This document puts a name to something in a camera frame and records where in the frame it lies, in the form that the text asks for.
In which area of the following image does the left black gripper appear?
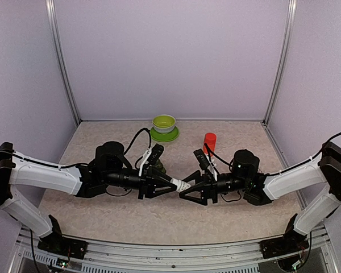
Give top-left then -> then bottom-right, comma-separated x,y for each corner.
103,167 -> 177,200

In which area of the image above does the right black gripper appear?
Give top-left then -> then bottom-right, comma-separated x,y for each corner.
177,170 -> 249,206

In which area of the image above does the small white pill bottle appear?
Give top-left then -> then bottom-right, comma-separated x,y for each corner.
170,178 -> 191,193

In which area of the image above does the green weekly pill organizer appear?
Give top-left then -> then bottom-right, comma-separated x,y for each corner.
153,159 -> 167,174

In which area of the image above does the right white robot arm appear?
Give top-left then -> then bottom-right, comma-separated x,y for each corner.
171,139 -> 341,253

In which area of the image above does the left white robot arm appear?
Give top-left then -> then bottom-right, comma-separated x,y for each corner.
0,141 -> 181,253

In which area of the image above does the green saucer plate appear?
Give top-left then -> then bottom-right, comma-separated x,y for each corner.
150,127 -> 180,142

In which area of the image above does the red pill bottle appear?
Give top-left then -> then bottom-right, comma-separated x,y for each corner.
203,133 -> 217,152

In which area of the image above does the green and white bowl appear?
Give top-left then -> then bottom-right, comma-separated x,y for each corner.
152,114 -> 176,134

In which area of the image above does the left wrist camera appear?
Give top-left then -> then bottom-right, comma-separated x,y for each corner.
138,144 -> 164,177

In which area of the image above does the front aluminium rail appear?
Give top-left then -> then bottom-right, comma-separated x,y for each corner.
15,224 -> 338,273

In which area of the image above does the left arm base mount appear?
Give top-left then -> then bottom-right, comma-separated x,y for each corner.
38,234 -> 88,260

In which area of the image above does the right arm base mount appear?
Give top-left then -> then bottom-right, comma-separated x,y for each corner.
259,237 -> 309,259

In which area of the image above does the right aluminium frame post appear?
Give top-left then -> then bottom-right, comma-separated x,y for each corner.
263,0 -> 298,123

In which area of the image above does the aluminium frame post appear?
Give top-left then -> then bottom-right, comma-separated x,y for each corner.
263,0 -> 298,123
44,0 -> 82,123

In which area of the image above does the left aluminium frame post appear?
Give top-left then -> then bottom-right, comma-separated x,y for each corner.
44,0 -> 82,123

